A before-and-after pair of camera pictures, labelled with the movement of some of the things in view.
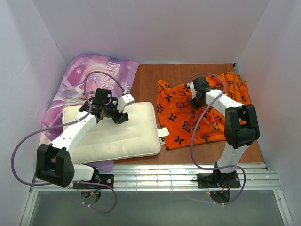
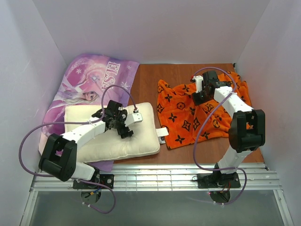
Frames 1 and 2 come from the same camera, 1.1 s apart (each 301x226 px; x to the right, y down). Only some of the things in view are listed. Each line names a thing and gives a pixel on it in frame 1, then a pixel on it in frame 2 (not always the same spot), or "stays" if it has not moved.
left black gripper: [120, 117] to [124, 131]
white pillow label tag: [162, 133] stays
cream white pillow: [138, 136] stays
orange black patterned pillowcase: [187, 125] stays
